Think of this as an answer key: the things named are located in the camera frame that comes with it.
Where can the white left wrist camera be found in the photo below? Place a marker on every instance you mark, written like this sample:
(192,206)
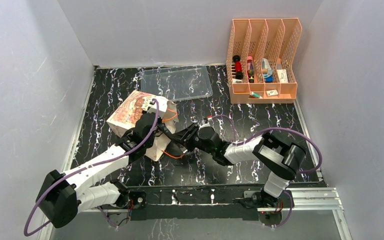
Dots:
(158,105)

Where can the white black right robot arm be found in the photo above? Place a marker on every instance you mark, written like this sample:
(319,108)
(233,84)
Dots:
(283,158)

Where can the printed white paper bag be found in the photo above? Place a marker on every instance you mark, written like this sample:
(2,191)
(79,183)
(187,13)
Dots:
(133,107)

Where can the aluminium frame rail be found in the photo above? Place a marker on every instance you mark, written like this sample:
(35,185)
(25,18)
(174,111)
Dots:
(321,199)

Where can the small white card box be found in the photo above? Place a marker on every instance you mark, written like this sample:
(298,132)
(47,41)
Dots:
(272,93)

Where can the pink red bottle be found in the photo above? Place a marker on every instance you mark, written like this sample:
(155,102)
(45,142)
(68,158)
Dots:
(250,69)

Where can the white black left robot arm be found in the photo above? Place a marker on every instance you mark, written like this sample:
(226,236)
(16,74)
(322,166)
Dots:
(63,195)

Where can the green white tube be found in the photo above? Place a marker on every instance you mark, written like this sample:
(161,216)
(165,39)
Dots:
(254,95)

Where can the clear plastic tray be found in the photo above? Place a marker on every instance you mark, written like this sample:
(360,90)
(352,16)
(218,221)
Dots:
(178,83)

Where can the red black dumbbell toy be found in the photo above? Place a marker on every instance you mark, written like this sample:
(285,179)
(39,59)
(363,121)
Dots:
(237,67)

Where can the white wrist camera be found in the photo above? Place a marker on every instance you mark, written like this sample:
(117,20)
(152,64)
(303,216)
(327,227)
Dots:
(206,123)
(158,105)

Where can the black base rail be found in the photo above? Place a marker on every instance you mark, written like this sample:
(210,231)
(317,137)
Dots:
(215,201)

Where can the blue clear tape dispenser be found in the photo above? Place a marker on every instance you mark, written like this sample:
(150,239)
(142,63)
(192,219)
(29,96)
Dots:
(267,71)

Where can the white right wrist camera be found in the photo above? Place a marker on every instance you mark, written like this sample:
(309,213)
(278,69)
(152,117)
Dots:
(206,123)

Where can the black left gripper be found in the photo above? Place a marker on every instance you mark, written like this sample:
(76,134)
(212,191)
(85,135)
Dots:
(159,123)

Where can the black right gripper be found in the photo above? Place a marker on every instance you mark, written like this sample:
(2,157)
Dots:
(189,135)

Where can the orange desk file organizer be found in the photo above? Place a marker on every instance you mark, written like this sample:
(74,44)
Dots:
(260,58)

